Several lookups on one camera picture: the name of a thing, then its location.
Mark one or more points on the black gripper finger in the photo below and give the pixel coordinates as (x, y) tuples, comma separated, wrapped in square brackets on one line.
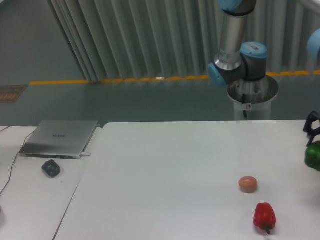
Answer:
[(308, 129)]

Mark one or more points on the green bell pepper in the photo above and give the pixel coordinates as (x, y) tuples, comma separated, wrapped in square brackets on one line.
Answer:
[(312, 156)]

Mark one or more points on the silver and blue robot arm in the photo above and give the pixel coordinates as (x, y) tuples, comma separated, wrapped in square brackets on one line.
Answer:
[(241, 66)]

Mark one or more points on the red bell pepper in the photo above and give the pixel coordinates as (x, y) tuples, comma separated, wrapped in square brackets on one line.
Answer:
[(264, 217)]

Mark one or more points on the brown egg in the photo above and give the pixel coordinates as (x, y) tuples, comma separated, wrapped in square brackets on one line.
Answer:
[(248, 184)]

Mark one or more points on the white pleated curtain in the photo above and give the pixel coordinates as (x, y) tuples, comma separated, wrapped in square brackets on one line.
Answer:
[(136, 39)]

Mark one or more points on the white usb plug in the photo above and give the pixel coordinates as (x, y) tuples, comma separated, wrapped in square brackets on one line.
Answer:
[(84, 154)]

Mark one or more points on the silver closed laptop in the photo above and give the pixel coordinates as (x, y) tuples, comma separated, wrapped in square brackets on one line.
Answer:
[(59, 139)]

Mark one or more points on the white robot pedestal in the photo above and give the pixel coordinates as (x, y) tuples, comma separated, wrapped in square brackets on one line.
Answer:
[(252, 100)]

